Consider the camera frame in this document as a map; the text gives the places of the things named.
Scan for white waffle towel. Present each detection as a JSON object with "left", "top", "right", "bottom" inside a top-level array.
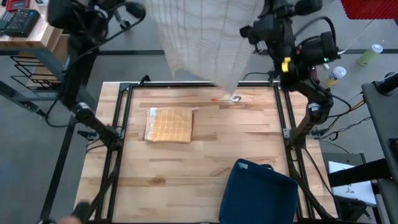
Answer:
[{"left": 144, "top": 0, "right": 266, "bottom": 98}]

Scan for white paper sheet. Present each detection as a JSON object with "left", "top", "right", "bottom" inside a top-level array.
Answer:
[{"left": 328, "top": 161, "right": 377, "bottom": 207}]

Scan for black wire rack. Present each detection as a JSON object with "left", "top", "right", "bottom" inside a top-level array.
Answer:
[{"left": 10, "top": 12, "right": 90, "bottom": 91}]

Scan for black keypad device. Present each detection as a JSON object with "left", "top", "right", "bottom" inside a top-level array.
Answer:
[{"left": 3, "top": 8, "right": 42, "bottom": 39}]

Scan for red panel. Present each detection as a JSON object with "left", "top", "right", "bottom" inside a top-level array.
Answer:
[{"left": 340, "top": 0, "right": 398, "bottom": 21}]

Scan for wooden workbench with grey frame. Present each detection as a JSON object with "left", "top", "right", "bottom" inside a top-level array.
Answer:
[{"left": 0, "top": 0, "right": 132, "bottom": 119}]

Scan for black power cable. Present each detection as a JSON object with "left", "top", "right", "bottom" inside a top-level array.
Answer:
[{"left": 242, "top": 71, "right": 274, "bottom": 81}]

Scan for white hose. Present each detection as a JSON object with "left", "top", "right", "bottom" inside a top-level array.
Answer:
[{"left": 337, "top": 20, "right": 374, "bottom": 57}]

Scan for navy and white fabric basket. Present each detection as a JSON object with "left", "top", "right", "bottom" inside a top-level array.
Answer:
[{"left": 218, "top": 158, "right": 299, "bottom": 224}]

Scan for grey desk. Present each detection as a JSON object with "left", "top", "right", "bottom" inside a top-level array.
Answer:
[{"left": 360, "top": 72, "right": 398, "bottom": 224}]

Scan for white and yellow spray can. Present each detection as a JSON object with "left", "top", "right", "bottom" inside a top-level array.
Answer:
[{"left": 323, "top": 66, "right": 348, "bottom": 88}]

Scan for metal spoon with orange handle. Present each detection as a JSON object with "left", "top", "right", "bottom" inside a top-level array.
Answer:
[{"left": 210, "top": 95, "right": 243, "bottom": 103}]

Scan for pink towel with white lines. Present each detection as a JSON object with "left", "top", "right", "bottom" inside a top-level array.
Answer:
[{"left": 143, "top": 107, "right": 195, "bottom": 144}]

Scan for red flat device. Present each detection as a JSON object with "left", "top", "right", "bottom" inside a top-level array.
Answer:
[{"left": 5, "top": 0, "right": 32, "bottom": 11}]

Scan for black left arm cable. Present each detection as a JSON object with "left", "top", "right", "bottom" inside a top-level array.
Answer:
[{"left": 45, "top": 6, "right": 147, "bottom": 129}]

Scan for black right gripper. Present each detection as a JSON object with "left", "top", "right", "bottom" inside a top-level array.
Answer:
[{"left": 239, "top": 0, "right": 300, "bottom": 74}]

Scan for black metal table frame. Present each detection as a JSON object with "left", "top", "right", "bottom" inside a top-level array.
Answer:
[{"left": 74, "top": 74, "right": 340, "bottom": 224}]

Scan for green bottle with white cap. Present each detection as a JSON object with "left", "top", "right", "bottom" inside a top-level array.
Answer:
[{"left": 357, "top": 44, "right": 384, "bottom": 67}]

